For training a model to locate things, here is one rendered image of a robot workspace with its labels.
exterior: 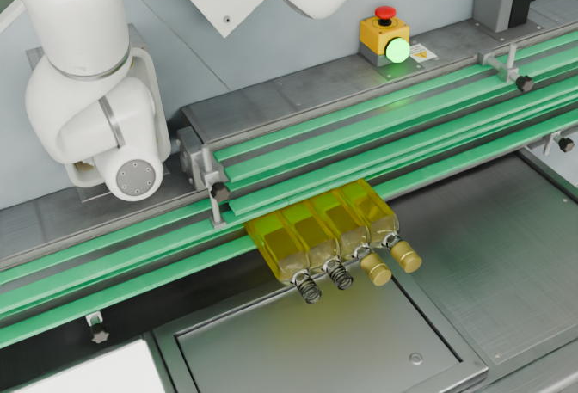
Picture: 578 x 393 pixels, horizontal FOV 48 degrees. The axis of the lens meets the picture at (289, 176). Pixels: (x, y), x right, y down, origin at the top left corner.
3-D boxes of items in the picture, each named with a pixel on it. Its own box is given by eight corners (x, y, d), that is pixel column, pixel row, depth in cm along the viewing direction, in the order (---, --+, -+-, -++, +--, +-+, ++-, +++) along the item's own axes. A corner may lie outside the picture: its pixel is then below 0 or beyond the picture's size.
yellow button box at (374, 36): (357, 51, 130) (378, 68, 125) (358, 17, 125) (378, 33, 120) (387, 42, 132) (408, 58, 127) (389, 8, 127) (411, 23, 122)
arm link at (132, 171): (72, 108, 75) (149, 78, 78) (60, 87, 84) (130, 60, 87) (119, 215, 83) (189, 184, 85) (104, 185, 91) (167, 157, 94)
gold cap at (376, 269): (359, 271, 109) (373, 289, 106) (359, 256, 107) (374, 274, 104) (377, 263, 110) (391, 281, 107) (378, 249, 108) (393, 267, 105)
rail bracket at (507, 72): (471, 63, 128) (518, 95, 119) (476, 28, 123) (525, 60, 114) (488, 57, 130) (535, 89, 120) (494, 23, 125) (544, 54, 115)
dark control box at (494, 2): (470, 17, 139) (495, 33, 133) (474, -19, 133) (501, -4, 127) (500, 8, 141) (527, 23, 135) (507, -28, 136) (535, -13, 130)
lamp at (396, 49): (383, 61, 125) (392, 68, 122) (384, 39, 122) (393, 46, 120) (403, 54, 126) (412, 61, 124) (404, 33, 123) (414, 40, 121)
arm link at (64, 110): (109, -7, 68) (130, 90, 87) (-15, 36, 64) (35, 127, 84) (144, 58, 65) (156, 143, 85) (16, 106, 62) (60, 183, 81)
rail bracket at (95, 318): (79, 305, 119) (96, 362, 109) (69, 280, 114) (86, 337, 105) (101, 297, 120) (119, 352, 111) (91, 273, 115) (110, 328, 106)
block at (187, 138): (180, 172, 119) (193, 194, 114) (171, 130, 113) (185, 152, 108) (199, 165, 120) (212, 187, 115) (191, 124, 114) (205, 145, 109)
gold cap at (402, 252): (402, 236, 109) (417, 254, 106) (410, 245, 112) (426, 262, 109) (386, 251, 110) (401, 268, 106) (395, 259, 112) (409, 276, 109)
